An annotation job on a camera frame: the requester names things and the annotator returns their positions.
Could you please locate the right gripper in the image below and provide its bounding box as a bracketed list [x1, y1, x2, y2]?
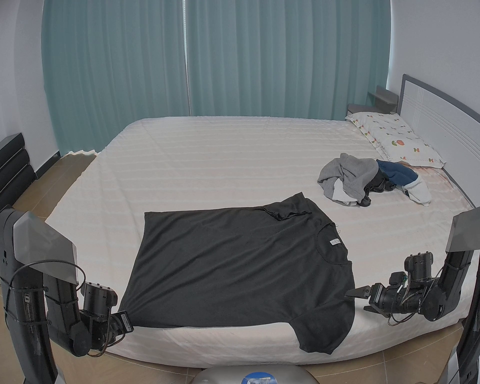
[345, 284, 396, 317]

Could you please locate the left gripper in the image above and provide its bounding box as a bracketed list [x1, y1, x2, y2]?
[109, 310, 134, 340]

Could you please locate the black T-shirt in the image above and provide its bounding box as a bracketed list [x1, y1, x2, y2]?
[117, 192, 356, 355]

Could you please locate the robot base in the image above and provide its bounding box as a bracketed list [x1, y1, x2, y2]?
[197, 365, 314, 384]

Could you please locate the pile of clothes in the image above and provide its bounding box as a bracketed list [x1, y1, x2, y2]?
[317, 152, 432, 208]

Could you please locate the bed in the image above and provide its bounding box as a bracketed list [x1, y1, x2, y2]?
[45, 73, 480, 372]

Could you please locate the white printed pillow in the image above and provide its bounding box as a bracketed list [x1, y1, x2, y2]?
[345, 111, 447, 168]

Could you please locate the black chest of drawers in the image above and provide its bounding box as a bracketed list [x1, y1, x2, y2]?
[0, 133, 36, 205]

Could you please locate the grey bedside table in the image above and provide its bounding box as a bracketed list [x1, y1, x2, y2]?
[347, 85, 399, 115]

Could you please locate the blue-green curtain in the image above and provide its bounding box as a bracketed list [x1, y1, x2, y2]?
[41, 0, 189, 154]
[186, 0, 391, 121]

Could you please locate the black cable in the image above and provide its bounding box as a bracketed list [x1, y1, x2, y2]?
[9, 260, 88, 297]
[88, 332, 126, 357]
[388, 311, 417, 326]

